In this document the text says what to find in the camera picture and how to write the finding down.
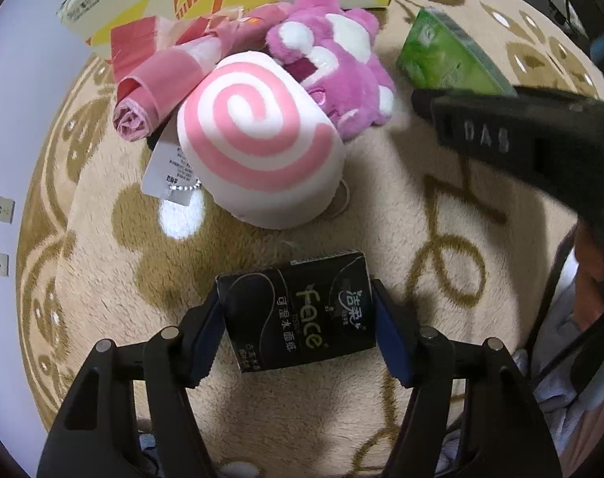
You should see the pink cloth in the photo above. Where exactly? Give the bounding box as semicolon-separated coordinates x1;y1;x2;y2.
110;2;293;141

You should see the black tissue pack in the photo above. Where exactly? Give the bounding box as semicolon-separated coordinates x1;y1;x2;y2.
215;250;378;374

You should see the pink bear plush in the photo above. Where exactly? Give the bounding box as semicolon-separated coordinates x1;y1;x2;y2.
266;0;396;141

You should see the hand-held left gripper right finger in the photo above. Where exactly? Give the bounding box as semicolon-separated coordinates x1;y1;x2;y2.
371;279;564;478

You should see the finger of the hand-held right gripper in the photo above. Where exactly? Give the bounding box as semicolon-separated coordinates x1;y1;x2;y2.
412;87;604;121

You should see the person's right forearm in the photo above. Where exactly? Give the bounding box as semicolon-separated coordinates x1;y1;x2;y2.
573;219;604;310

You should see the white paper tag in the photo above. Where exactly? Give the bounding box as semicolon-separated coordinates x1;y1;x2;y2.
141;132;193;207

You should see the pink swirl roll plush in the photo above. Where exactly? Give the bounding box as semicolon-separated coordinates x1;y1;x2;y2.
176;51;347;230

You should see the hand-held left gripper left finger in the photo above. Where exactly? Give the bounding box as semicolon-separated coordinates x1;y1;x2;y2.
37;289;228;478

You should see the person's grey clothing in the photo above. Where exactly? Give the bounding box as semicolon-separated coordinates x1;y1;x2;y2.
514;254;604;478

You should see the green tissue pack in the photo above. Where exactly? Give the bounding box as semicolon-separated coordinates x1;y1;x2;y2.
396;7;517;96

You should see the beige patterned rug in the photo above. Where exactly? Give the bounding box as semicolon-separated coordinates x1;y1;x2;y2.
16;0;604;478

